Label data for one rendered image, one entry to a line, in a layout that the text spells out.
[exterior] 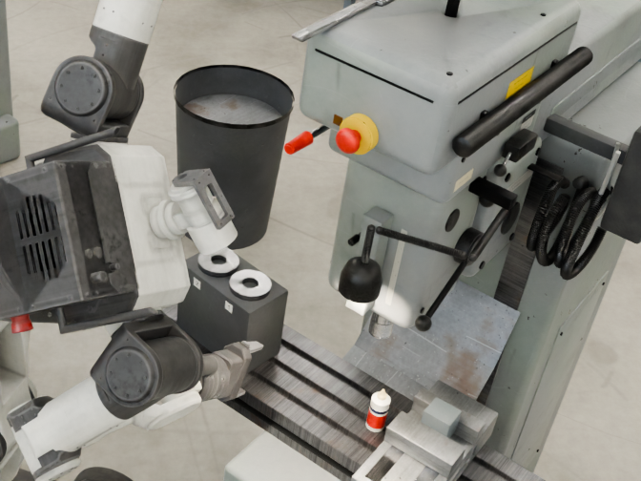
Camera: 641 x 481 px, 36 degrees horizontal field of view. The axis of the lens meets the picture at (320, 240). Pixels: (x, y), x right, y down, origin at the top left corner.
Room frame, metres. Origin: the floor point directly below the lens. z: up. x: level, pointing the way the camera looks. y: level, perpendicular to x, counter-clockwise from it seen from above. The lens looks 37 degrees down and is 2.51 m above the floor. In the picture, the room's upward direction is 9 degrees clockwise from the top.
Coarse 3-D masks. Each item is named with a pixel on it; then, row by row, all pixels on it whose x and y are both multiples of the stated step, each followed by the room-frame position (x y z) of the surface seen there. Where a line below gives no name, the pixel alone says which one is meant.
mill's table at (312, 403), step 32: (288, 352) 1.64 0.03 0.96; (320, 352) 1.66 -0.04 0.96; (256, 384) 1.52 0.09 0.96; (288, 384) 1.54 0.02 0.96; (320, 384) 1.56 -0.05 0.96; (352, 384) 1.58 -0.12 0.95; (256, 416) 1.48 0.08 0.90; (288, 416) 1.45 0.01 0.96; (320, 416) 1.47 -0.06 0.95; (352, 416) 1.48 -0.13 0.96; (320, 448) 1.40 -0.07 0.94; (352, 448) 1.39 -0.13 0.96; (480, 480) 1.36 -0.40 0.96; (512, 480) 1.38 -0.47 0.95; (544, 480) 1.39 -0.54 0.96
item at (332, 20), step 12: (372, 0) 1.47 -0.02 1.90; (384, 0) 1.47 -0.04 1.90; (336, 12) 1.40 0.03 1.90; (348, 12) 1.40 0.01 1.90; (360, 12) 1.42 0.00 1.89; (312, 24) 1.34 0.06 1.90; (324, 24) 1.35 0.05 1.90; (336, 24) 1.37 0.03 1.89; (300, 36) 1.30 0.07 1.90; (312, 36) 1.31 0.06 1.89
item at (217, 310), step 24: (192, 264) 1.67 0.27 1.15; (216, 264) 1.66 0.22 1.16; (240, 264) 1.69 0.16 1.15; (192, 288) 1.64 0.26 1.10; (216, 288) 1.60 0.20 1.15; (240, 288) 1.60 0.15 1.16; (264, 288) 1.61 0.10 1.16; (192, 312) 1.64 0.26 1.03; (216, 312) 1.60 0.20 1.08; (240, 312) 1.55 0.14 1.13; (264, 312) 1.58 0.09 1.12; (192, 336) 1.64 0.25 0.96; (216, 336) 1.59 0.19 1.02; (240, 336) 1.55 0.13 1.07; (264, 336) 1.58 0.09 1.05; (264, 360) 1.59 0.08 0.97
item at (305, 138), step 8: (320, 128) 1.38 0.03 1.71; (328, 128) 1.39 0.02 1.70; (296, 136) 1.33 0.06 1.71; (304, 136) 1.34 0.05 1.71; (312, 136) 1.35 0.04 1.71; (288, 144) 1.31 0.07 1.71; (296, 144) 1.31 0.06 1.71; (304, 144) 1.33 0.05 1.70; (288, 152) 1.31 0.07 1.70; (296, 152) 1.31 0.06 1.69
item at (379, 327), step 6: (372, 312) 1.48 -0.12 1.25; (372, 318) 1.47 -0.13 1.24; (378, 318) 1.46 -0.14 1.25; (372, 324) 1.47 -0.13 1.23; (378, 324) 1.46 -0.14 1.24; (384, 324) 1.46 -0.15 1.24; (390, 324) 1.47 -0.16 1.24; (372, 330) 1.47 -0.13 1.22; (378, 330) 1.46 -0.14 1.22; (384, 330) 1.46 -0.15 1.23; (390, 330) 1.47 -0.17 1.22; (378, 336) 1.46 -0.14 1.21; (384, 336) 1.46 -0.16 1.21
